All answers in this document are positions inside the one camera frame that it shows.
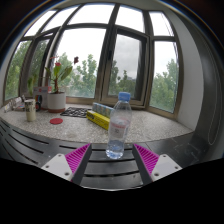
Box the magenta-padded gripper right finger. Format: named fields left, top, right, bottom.
left=132, top=143, right=183, bottom=186

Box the cream mug with black lettering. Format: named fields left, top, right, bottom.
left=24, top=98, right=42, bottom=122

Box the long yellow box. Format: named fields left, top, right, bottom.
left=86, top=109, right=111, bottom=131

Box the dark-framed window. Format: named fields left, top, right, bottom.
left=3, top=3, right=184, bottom=119

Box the black lattice trivet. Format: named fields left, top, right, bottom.
left=59, top=106, right=92, bottom=119

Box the clear plastic packet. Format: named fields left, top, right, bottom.
left=3, top=99, right=17, bottom=113

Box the black colourful-print booklet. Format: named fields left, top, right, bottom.
left=13, top=94, right=27, bottom=111

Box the flat round red coaster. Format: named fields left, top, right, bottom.
left=49, top=117, right=64, bottom=125

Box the light blue patterned box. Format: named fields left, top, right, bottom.
left=91, top=102, right=115, bottom=118

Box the flowering plant in white pot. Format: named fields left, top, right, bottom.
left=27, top=55, right=80, bottom=114

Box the clear blue-capped water bottle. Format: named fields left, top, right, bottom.
left=105, top=91, right=133, bottom=160

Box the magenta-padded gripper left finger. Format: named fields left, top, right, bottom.
left=41, top=143, right=93, bottom=186

